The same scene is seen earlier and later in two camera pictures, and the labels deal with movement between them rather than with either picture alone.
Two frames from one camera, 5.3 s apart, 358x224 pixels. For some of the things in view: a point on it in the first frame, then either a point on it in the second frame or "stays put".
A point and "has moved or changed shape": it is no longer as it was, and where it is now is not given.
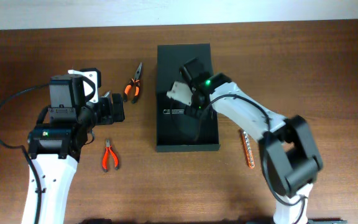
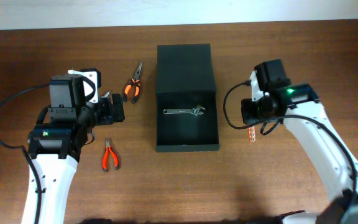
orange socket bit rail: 248,150 has moved or changed shape
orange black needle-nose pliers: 135,81 stays put
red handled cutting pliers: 105,158 stays put
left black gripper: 107,103 stays put
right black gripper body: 196,109 to 254,111
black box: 181,127 stays put
